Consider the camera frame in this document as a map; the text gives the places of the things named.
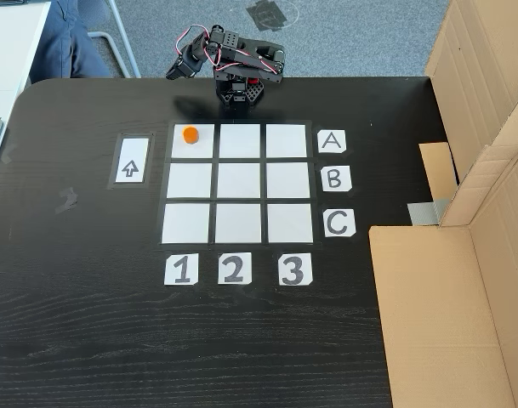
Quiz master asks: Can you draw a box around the white nine-square grid sheet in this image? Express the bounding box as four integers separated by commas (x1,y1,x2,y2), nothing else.
158,119,323,247

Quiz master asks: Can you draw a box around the black floor tape patch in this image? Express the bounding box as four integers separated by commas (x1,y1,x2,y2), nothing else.
245,0,300,33

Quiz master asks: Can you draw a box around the white arrow paper sheet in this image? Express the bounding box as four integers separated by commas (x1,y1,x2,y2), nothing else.
107,131,156,190

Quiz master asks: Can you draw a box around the person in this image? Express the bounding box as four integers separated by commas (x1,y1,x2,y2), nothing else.
28,0,115,84

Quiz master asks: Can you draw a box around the paper label letter A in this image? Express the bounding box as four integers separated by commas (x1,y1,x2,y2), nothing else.
316,129,349,155

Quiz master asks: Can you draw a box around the white table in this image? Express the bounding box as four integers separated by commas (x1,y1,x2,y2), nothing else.
0,0,52,121

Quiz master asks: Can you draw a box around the paper label letter B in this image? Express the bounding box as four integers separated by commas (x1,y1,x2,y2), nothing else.
321,165,353,193

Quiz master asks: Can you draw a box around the paper label number 1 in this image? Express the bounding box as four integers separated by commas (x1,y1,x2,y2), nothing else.
163,253,199,286

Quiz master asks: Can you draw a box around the paper label number 2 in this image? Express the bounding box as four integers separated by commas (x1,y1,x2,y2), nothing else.
217,252,253,286

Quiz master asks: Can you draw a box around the paper label letter C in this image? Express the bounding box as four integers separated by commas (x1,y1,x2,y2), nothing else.
322,208,356,239

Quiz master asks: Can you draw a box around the paper label number 3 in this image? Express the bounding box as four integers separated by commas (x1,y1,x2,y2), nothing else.
277,253,314,286

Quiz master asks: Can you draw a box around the small brown cardboard flap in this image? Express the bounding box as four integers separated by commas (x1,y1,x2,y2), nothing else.
418,142,462,201

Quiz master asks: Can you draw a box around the tall brown cardboard box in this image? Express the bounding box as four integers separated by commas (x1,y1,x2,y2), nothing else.
424,0,518,188

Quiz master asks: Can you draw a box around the open brown cardboard box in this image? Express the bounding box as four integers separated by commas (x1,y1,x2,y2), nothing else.
368,144,518,408

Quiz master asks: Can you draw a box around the white metal chair frame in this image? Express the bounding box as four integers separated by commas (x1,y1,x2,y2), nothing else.
86,0,141,78

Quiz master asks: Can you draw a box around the grey duct tape strip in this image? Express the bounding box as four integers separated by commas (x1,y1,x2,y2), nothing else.
407,198,451,226

